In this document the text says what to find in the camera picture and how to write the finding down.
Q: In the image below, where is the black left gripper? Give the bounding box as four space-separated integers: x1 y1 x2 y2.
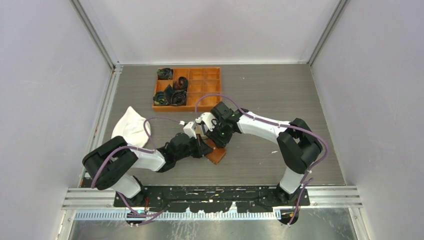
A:
175 133 213 161

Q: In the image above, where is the brown leather card holder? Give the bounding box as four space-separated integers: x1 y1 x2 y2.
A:
203 139 227 165

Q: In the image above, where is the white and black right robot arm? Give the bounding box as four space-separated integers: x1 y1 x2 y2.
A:
197 102 323 206

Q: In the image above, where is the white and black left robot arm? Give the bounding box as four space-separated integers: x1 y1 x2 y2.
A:
82 133 214 207

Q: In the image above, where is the orange wooden compartment box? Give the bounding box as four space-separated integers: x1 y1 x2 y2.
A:
152 67 222 112

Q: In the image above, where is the white cloth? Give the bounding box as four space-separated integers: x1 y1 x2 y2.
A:
111 106 151 148

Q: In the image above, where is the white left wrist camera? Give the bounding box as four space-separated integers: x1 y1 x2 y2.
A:
183 121 198 139

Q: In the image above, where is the aluminium frame rail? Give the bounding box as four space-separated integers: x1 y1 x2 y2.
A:
62 185 363 221

